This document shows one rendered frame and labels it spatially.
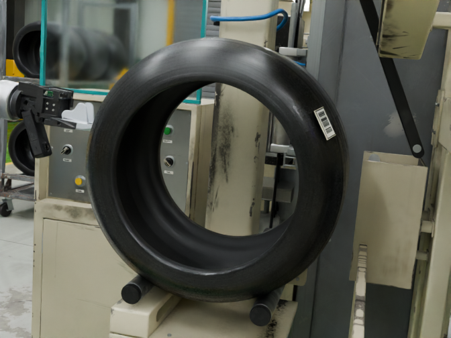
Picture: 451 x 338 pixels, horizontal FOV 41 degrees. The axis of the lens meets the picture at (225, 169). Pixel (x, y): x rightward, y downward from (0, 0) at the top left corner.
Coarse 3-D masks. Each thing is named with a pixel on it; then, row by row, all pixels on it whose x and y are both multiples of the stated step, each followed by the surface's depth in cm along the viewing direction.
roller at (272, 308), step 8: (280, 288) 135; (264, 296) 127; (272, 296) 128; (280, 296) 134; (256, 304) 123; (264, 304) 123; (272, 304) 126; (256, 312) 122; (264, 312) 122; (272, 312) 124; (256, 320) 122; (264, 320) 122
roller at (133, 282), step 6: (138, 276) 133; (132, 282) 129; (138, 282) 130; (144, 282) 132; (126, 288) 128; (132, 288) 128; (138, 288) 128; (144, 288) 130; (150, 288) 134; (126, 294) 128; (132, 294) 128; (138, 294) 128; (144, 294) 131; (126, 300) 129; (132, 300) 128; (138, 300) 128
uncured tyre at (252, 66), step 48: (192, 48) 119; (240, 48) 118; (144, 96) 120; (288, 96) 114; (96, 144) 125; (144, 144) 150; (336, 144) 117; (96, 192) 127; (144, 192) 152; (336, 192) 118; (144, 240) 128; (192, 240) 151; (240, 240) 149; (288, 240) 118; (192, 288) 125; (240, 288) 122
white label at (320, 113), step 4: (320, 108) 115; (316, 112) 113; (320, 112) 115; (324, 112) 116; (316, 116) 113; (320, 116) 114; (324, 116) 115; (320, 120) 114; (324, 120) 115; (328, 120) 116; (320, 124) 113; (324, 124) 114; (328, 124) 116; (324, 128) 114; (328, 128) 115; (332, 128) 116; (324, 132) 113; (328, 132) 114; (332, 132) 116; (328, 136) 114; (332, 136) 115
